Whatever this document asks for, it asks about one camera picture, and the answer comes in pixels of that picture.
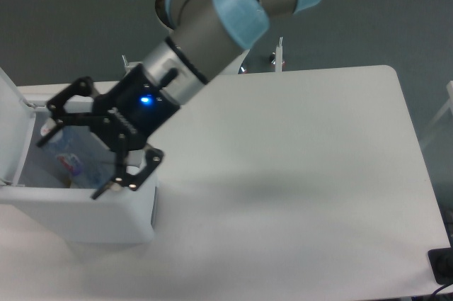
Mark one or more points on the white open trash can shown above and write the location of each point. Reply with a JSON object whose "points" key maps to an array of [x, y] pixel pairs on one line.
{"points": [[34, 182]]}

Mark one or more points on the white frame at right edge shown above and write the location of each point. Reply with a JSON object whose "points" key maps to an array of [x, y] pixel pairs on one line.
{"points": [[437, 123]]}

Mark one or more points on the clear crushed plastic bottle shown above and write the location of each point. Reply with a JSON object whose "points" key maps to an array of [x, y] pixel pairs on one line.
{"points": [[83, 159]]}

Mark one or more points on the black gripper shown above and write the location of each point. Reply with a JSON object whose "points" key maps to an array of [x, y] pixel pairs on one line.
{"points": [[134, 107]]}

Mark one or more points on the black device at table edge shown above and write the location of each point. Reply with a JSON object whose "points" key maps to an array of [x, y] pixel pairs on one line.
{"points": [[441, 265]]}

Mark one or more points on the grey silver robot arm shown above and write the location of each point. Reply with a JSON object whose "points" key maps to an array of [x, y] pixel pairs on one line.
{"points": [[206, 37]]}

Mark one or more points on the white bracket with bolts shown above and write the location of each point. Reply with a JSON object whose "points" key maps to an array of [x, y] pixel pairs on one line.
{"points": [[238, 66]]}

